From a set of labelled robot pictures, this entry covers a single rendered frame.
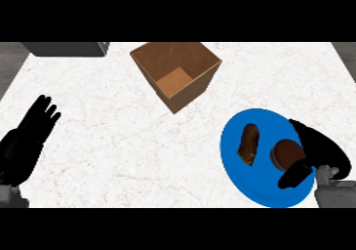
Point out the brown chocolate cupcake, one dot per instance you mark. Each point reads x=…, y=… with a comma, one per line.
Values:
x=287, y=153

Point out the dark grey appliance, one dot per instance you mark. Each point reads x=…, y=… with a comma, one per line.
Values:
x=70, y=49

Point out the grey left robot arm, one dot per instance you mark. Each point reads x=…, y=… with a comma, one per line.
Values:
x=8, y=196

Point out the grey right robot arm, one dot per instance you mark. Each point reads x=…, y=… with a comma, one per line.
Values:
x=336, y=192

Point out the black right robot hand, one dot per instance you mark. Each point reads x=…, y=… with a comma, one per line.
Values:
x=320, y=146

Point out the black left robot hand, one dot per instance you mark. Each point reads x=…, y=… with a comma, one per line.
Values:
x=23, y=143

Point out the brown cardboard box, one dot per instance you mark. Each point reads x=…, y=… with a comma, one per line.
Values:
x=178, y=73

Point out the blue plate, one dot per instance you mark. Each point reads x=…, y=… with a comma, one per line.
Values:
x=262, y=182

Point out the long brown pastry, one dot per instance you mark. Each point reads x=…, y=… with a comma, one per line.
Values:
x=249, y=143

